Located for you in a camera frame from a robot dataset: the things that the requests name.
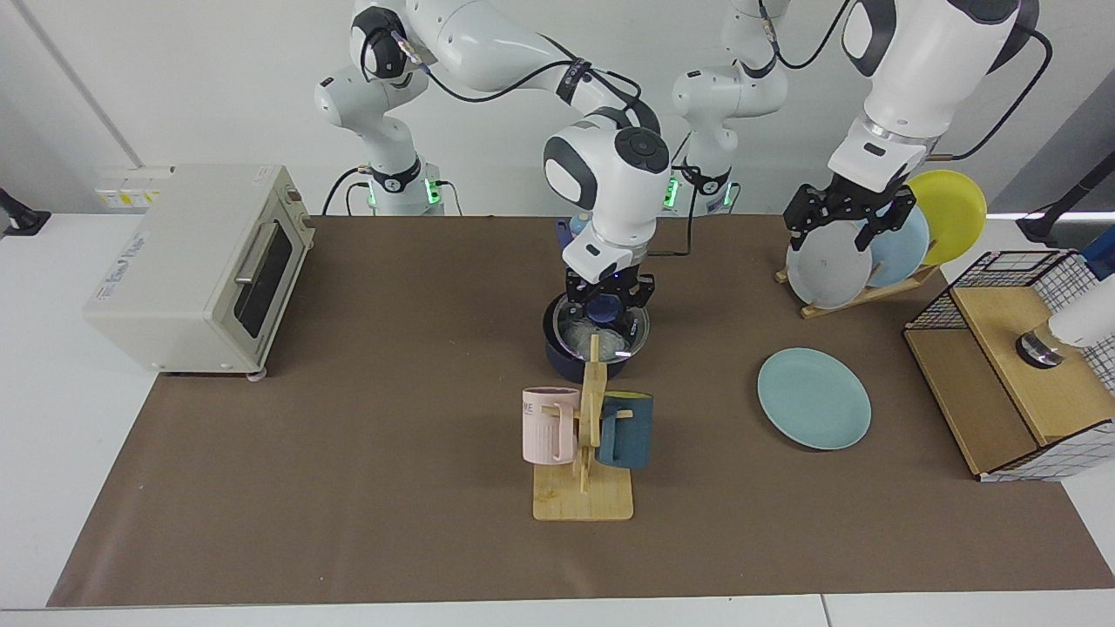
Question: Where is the black base cable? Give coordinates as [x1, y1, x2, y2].
[321, 165, 377, 216]
[649, 179, 743, 259]

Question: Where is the grey plate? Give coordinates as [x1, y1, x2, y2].
[786, 222, 873, 310]

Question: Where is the yellow plate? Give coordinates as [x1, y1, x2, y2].
[897, 170, 988, 266]

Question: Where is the light blue plate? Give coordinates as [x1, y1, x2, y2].
[858, 192, 931, 288]

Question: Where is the wire basket with wooden floor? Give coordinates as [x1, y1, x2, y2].
[903, 250, 1115, 482]

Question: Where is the glass lid with blue knob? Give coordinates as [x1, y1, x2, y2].
[553, 292, 651, 363]

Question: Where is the white socket box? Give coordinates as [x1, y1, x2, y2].
[94, 165, 175, 210]

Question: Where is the black pot with purple handle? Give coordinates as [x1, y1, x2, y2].
[542, 219, 650, 382]

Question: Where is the brown tablecloth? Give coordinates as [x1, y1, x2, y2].
[48, 213, 1115, 608]

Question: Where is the mint green plate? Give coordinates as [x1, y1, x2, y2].
[757, 347, 872, 451]

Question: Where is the white cylinder with silver tip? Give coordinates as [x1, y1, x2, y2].
[1015, 287, 1115, 371]

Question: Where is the dark teal mug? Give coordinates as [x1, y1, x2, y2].
[596, 392, 654, 470]

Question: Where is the wooden plate rack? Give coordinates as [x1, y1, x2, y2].
[775, 261, 942, 320]

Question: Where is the black stand leg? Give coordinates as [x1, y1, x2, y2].
[1015, 152, 1115, 245]
[0, 187, 51, 236]

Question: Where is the pale toaster oven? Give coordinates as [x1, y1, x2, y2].
[83, 164, 314, 381]

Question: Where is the wooden cup stand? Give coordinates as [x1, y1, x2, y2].
[532, 334, 635, 522]

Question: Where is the blue block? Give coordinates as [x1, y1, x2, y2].
[1078, 228, 1115, 281]

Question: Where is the pink mug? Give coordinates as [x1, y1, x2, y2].
[522, 387, 582, 465]

